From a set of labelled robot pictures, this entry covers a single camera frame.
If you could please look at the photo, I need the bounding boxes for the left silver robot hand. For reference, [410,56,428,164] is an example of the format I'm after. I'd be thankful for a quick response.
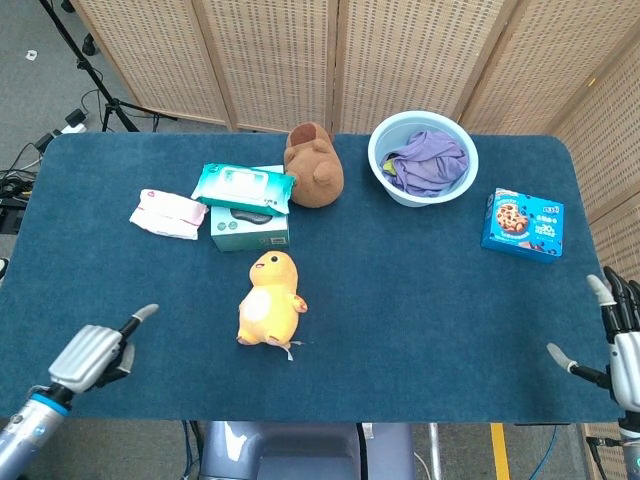
[47,303,160,394]

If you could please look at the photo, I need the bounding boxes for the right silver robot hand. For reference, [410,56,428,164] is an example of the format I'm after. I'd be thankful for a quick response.
[546,265,640,420]

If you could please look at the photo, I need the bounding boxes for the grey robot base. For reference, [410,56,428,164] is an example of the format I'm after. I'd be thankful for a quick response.
[198,420,417,480]

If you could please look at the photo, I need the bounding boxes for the orange plush toy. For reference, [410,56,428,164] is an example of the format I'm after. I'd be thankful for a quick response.
[236,250,309,350]

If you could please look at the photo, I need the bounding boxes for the brown plush toy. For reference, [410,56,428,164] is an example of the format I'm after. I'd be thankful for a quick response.
[283,123,345,209]

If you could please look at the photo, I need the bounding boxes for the blue cookie box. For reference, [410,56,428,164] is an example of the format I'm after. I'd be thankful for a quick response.
[480,187,566,265]

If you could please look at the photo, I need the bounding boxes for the pink tissue pack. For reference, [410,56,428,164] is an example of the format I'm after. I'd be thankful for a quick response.
[128,188,210,242]

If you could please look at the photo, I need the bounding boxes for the teal product box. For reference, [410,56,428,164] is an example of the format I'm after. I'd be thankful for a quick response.
[210,165,291,253]

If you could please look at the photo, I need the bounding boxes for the teal wet wipes pack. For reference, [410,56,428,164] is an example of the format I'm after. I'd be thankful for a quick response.
[191,162,297,217]

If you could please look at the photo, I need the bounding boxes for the blue table mat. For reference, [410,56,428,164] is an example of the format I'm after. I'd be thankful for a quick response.
[0,131,626,426]

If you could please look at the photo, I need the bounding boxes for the purple cloth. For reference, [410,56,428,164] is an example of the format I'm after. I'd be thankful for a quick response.
[381,130,470,197]

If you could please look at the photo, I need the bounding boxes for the light blue plastic basin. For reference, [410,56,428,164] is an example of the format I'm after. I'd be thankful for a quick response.
[367,110,480,208]

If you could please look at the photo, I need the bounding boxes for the black tripod stand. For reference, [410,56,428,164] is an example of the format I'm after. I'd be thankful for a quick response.
[38,0,177,134]

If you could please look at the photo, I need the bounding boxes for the wicker folding screen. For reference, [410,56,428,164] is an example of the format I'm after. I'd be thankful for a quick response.
[69,0,640,480]

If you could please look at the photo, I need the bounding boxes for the black floor cables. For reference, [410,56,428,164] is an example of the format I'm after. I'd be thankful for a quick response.
[0,89,161,236]

